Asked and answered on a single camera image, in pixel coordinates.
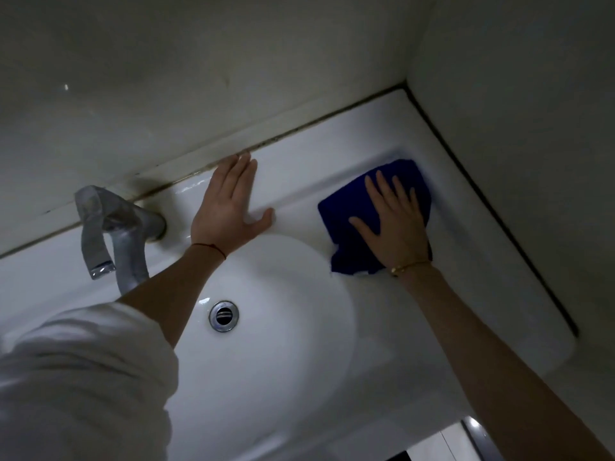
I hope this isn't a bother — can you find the blue cleaning cloth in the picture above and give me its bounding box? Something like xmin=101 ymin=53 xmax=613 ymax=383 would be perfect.
xmin=317 ymin=159 xmax=433 ymax=276

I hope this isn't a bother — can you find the gold bracelet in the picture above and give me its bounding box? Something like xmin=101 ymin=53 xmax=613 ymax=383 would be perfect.
xmin=389 ymin=261 xmax=432 ymax=277

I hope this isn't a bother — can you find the person's left forearm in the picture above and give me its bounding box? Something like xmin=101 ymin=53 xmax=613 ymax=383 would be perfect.
xmin=117 ymin=245 xmax=226 ymax=350

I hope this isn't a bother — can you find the chrome faucet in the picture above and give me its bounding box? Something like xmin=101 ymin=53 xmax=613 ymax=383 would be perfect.
xmin=74 ymin=185 xmax=168 ymax=299

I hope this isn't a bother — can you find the white ceramic sink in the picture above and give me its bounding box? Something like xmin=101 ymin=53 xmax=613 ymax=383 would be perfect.
xmin=0 ymin=88 xmax=578 ymax=461

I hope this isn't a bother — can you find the person's left hand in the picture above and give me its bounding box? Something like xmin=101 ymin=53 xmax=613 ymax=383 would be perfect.
xmin=191 ymin=151 xmax=275 ymax=258

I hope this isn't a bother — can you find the chrome sink drain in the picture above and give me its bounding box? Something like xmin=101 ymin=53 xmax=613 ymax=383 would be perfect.
xmin=209 ymin=300 xmax=240 ymax=333

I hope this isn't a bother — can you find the person's right forearm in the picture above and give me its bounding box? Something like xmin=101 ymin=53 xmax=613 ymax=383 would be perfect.
xmin=395 ymin=264 xmax=615 ymax=461

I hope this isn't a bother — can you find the person's right hand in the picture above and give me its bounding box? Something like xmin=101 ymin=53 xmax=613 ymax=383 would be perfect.
xmin=348 ymin=171 xmax=432 ymax=275

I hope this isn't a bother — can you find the white sleeve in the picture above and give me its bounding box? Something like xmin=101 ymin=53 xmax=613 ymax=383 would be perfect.
xmin=0 ymin=302 xmax=180 ymax=461

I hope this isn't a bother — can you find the white vanity cabinet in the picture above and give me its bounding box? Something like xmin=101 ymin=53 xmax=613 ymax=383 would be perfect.
xmin=384 ymin=417 xmax=492 ymax=461

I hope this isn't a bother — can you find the red string bracelet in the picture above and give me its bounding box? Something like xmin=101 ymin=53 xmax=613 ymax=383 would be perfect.
xmin=191 ymin=242 xmax=227 ymax=261

